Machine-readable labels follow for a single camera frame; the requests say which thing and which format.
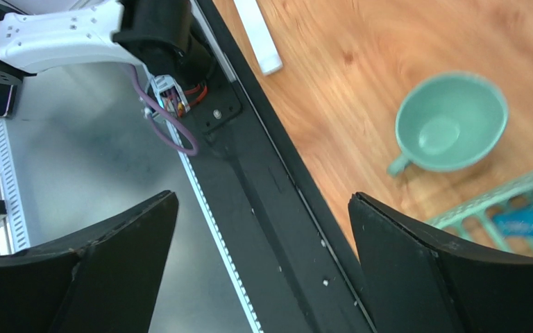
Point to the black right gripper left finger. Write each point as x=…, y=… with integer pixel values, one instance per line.
x=102, y=278

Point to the silver clothes rack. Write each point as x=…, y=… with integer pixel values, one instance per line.
x=262, y=44

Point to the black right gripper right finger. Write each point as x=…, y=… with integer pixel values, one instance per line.
x=418, y=278

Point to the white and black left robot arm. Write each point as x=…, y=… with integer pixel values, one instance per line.
x=159, y=35

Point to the blue white small box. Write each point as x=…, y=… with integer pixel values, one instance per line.
x=530, y=224

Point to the teal plastic cup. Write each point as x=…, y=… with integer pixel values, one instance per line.
x=449, y=122

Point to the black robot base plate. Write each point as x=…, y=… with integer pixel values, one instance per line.
x=294, y=266

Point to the green plastic dish rack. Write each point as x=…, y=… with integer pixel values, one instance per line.
x=473, y=220

